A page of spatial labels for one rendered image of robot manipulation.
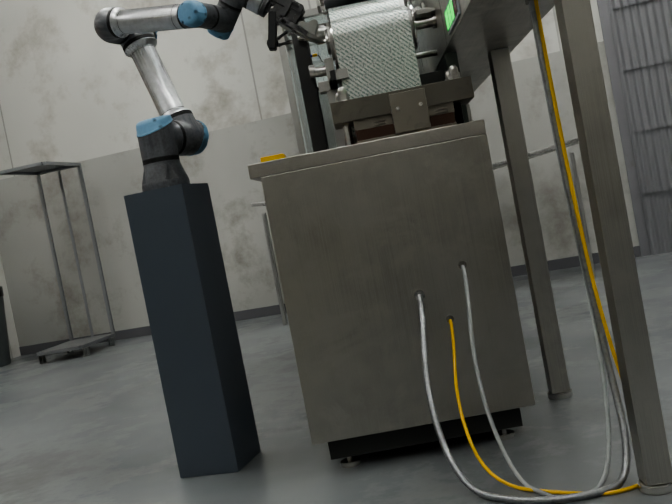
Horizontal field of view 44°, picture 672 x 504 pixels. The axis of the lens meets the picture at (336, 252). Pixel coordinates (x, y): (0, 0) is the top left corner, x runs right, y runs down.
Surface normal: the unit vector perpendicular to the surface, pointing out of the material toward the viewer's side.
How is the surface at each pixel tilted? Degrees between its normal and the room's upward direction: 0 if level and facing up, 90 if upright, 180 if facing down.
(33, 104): 90
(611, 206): 90
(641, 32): 90
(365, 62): 90
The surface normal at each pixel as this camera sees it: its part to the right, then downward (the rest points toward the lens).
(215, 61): -0.26, 0.09
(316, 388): -0.04, 0.05
